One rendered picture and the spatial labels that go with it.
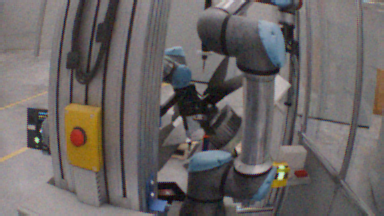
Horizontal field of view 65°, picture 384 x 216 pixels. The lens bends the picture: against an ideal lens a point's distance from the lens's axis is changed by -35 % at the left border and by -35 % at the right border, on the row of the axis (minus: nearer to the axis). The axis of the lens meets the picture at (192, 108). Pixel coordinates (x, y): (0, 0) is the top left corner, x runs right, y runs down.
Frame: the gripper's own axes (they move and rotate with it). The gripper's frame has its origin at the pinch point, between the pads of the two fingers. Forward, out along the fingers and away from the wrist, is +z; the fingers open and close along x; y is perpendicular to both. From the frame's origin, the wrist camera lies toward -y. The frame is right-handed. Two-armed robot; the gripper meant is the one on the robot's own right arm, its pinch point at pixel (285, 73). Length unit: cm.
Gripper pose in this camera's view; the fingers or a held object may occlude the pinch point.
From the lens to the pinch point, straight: 149.0
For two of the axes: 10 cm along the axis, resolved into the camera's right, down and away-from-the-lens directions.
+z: -0.8, 9.7, 2.3
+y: 0.6, 2.4, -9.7
